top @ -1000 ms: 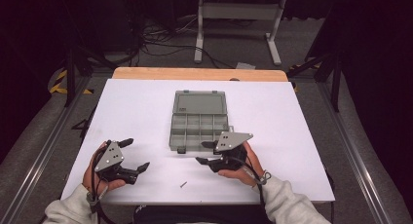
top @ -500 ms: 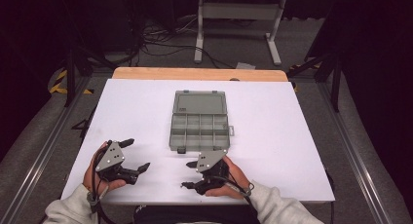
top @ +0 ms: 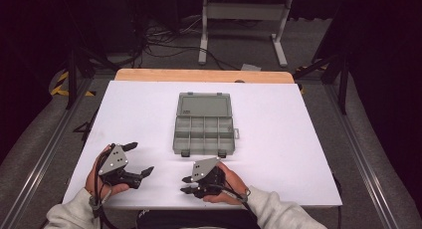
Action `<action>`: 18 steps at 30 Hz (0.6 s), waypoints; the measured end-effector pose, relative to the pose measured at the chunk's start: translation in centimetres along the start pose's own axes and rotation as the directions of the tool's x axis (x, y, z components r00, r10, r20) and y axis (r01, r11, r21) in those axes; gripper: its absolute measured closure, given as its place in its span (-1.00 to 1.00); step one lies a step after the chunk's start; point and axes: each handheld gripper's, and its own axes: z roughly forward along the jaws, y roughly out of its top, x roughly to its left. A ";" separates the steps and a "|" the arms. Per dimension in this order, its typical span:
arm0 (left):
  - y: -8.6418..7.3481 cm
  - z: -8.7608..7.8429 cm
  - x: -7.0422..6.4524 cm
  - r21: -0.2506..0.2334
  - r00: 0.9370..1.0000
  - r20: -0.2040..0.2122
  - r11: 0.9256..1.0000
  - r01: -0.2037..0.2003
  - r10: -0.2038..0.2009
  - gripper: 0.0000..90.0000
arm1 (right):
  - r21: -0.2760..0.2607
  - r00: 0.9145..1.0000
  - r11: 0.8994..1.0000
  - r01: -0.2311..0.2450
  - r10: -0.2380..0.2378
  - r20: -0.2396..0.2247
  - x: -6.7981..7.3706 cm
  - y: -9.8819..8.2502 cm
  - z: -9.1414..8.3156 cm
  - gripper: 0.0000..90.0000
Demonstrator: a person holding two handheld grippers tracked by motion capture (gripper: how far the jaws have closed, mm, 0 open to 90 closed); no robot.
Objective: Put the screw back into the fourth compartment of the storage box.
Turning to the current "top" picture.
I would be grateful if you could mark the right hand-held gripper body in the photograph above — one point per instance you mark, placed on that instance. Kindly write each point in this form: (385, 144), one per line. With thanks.
(205, 169)

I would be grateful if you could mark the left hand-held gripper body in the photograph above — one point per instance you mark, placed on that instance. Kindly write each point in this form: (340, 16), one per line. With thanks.
(112, 162)

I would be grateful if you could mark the clear grey compartment box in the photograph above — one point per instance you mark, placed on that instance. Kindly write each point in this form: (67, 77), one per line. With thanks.
(204, 129)

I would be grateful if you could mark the person's right hand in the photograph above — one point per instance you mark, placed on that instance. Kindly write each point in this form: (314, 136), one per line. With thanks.
(234, 182)

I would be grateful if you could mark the person's left hand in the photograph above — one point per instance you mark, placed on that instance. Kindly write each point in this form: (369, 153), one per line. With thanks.
(91, 185)

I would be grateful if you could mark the black metal stand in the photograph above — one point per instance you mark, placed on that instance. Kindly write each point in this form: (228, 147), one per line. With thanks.
(72, 76)
(343, 79)

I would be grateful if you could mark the wooden table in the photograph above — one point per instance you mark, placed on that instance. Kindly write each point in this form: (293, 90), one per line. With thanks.
(202, 75)

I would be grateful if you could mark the small grey floor plate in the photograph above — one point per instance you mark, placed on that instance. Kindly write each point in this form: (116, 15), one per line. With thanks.
(251, 67)

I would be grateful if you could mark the white metal stand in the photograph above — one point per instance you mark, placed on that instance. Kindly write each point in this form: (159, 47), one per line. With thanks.
(245, 11)

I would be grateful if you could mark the aluminium rail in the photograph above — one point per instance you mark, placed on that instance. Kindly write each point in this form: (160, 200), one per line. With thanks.
(43, 162)
(361, 162)

